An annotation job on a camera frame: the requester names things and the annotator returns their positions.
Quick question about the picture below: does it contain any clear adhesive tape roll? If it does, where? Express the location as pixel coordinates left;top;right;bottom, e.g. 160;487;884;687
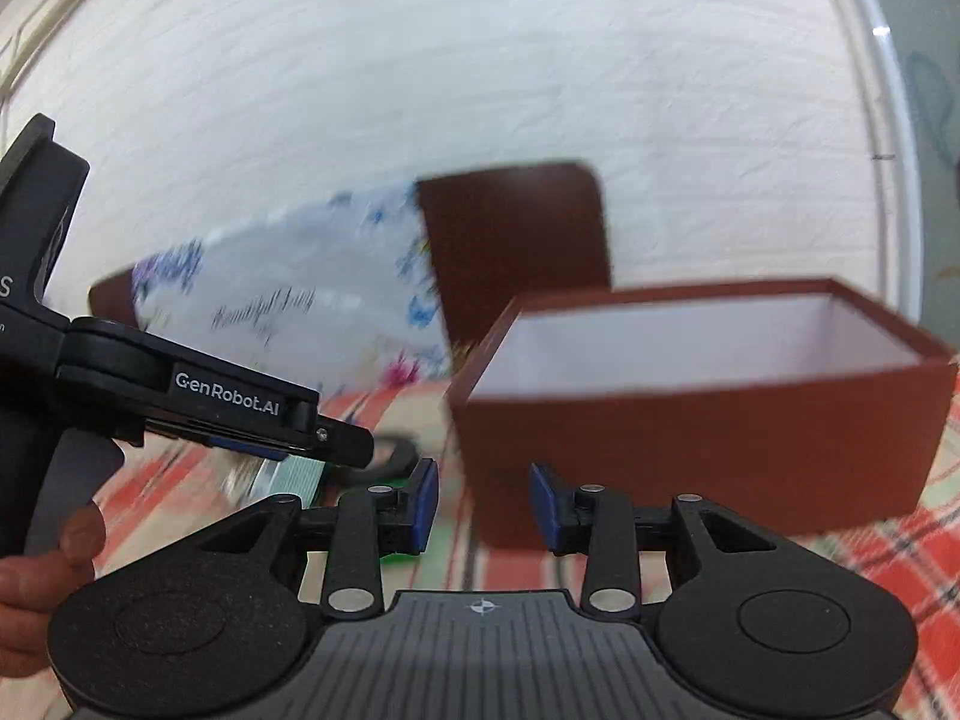
221;455;325;509

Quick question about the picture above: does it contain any person's left hand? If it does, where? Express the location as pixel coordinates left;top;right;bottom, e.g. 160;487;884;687
0;504;106;678

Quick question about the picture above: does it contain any green electrical tape roll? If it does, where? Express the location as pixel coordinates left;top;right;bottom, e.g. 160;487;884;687
363;458;439;557

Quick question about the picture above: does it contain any red plaid bed sheet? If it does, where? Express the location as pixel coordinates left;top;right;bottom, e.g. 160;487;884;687
0;377;960;720

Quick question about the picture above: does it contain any white floral pillow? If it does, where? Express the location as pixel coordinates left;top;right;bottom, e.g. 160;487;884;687
132;182;451;398

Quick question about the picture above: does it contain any red open storage box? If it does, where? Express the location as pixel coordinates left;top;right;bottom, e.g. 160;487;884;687
446;278;958;548

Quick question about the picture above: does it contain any dark brown wooden headboard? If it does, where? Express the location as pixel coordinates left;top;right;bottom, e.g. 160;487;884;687
88;161;612;361

